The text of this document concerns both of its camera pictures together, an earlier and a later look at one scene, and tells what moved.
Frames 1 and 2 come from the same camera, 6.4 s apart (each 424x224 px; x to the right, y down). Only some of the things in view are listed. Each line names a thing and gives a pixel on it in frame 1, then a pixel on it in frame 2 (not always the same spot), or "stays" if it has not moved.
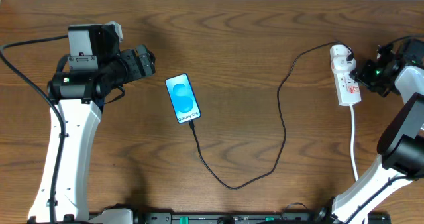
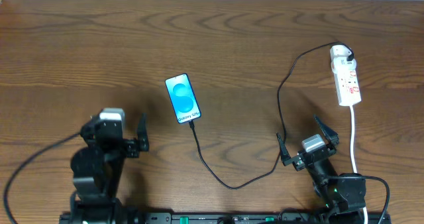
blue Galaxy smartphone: (183, 98) stays
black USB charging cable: (209, 168) stays
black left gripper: (133, 65) to (129, 144)
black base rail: (236, 218) stays
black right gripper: (366, 77) to (311, 154)
